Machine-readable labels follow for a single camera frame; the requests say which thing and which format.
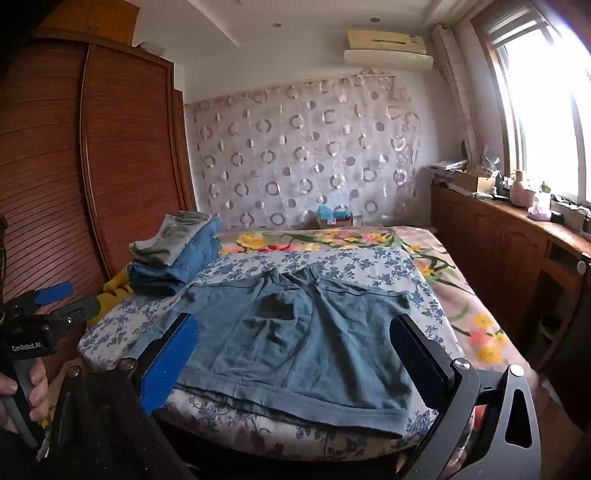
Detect wall air conditioner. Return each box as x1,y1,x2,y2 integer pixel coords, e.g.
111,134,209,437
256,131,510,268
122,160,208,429
344,28,435,73

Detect blue pants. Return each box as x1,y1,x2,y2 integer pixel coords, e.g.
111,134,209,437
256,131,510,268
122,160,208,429
124,267,414,439

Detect wooden slatted wardrobe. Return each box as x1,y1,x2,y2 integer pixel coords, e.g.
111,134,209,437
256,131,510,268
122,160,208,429
0,28,198,370

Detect blue floral blanket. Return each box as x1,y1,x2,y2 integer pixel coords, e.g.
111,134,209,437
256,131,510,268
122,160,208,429
78,247,465,462

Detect dark blue folded jeans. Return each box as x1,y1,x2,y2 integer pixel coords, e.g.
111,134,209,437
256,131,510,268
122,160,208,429
128,258,195,297

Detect cardboard box on wardrobe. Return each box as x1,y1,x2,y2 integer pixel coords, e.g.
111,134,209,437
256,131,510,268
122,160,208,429
37,0,142,48

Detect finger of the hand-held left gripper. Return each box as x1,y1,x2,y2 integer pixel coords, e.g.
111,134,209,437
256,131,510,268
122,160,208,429
50,294,102,328
34,281,75,306

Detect pink bottle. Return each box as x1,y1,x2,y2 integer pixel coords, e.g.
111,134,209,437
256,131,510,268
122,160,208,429
509,169,536,208

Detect grey folded pants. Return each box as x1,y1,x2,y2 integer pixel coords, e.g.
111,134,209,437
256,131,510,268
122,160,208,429
129,211,213,267

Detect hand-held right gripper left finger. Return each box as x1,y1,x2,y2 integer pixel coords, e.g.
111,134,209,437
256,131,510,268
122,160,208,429
46,313,200,480

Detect window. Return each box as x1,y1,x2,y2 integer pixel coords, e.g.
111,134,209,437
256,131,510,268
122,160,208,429
473,0,591,210

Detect person's left hand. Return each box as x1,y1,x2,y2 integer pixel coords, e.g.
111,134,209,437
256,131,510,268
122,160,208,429
0,358,51,433

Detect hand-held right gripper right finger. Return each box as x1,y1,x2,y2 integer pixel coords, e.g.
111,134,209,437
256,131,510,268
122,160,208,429
390,314,543,480

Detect light blue folded jeans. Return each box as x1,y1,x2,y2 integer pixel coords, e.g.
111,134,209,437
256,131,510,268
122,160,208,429
178,216,223,280

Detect open cardboard box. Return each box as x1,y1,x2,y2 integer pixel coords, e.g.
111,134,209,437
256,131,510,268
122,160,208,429
454,168,498,195

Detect stack of papers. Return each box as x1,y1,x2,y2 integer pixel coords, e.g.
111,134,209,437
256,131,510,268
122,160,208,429
424,159,469,186

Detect yellow flower bedsheet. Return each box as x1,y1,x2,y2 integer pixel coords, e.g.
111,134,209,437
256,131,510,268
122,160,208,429
217,225,539,480

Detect yellow cloth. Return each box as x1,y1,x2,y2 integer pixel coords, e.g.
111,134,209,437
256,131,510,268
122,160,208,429
87,268,136,326

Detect circle pattern curtain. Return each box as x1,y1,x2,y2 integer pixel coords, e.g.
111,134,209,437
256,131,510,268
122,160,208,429
185,74,431,232

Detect wooden side cabinet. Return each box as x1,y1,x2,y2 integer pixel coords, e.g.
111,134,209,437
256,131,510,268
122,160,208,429
429,178,591,439

